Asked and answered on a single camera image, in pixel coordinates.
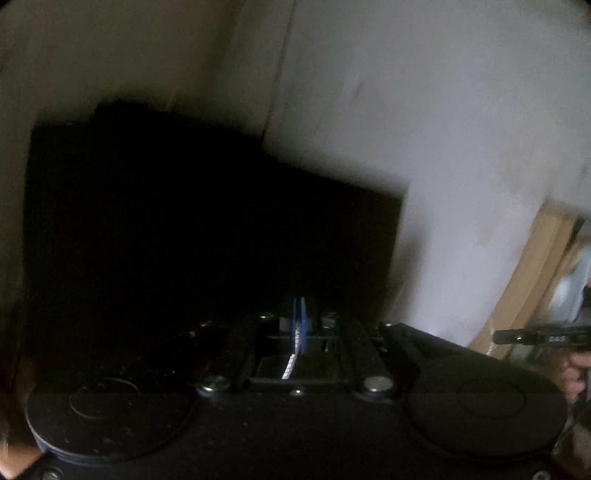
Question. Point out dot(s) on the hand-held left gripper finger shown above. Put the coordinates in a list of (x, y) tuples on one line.
[(294, 323), (304, 323)]

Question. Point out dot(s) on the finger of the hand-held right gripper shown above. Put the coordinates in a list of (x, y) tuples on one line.
[(517, 337)]

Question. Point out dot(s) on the white shoelace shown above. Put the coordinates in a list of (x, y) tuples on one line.
[(290, 364)]

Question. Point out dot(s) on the person's right hand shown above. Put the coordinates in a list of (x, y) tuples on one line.
[(577, 374)]

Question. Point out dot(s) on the wooden shelf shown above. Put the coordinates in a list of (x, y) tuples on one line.
[(531, 277)]

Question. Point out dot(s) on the black computer monitor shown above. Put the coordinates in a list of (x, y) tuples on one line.
[(184, 207)]

